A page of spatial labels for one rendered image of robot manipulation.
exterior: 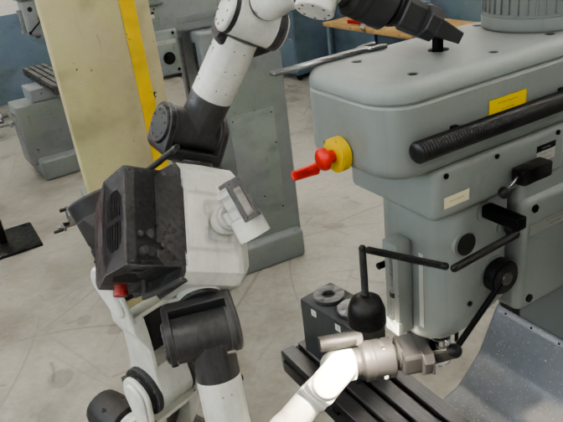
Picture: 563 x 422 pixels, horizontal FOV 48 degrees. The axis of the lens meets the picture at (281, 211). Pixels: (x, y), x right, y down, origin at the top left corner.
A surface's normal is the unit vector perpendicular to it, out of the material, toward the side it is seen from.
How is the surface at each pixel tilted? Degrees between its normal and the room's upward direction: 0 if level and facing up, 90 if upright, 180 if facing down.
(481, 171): 90
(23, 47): 90
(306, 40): 90
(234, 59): 104
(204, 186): 59
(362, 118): 90
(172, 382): 81
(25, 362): 0
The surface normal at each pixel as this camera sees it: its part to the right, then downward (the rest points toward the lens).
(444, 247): -0.14, 0.45
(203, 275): 0.50, 0.42
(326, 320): -0.78, 0.35
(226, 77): 0.27, 0.61
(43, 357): -0.11, -0.89
